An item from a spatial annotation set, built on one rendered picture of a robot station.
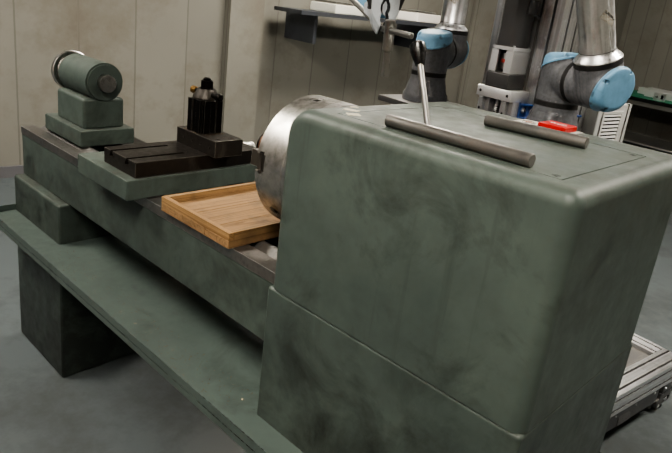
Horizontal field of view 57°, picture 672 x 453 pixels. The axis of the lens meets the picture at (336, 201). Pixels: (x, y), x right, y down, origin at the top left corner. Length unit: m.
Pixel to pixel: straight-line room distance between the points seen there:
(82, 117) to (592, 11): 1.64
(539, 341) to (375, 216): 0.34
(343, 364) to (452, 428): 0.25
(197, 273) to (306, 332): 0.47
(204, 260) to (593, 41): 1.09
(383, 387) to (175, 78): 4.14
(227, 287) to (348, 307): 0.47
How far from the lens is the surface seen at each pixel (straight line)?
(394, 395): 1.17
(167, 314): 1.89
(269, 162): 1.37
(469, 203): 0.97
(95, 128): 2.36
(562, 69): 1.76
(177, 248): 1.72
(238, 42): 5.17
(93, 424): 2.38
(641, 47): 9.44
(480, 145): 1.00
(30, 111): 4.80
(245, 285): 1.50
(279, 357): 1.38
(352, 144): 1.10
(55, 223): 2.35
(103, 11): 4.83
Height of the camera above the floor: 1.47
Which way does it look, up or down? 18 degrees down
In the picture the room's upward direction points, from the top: 7 degrees clockwise
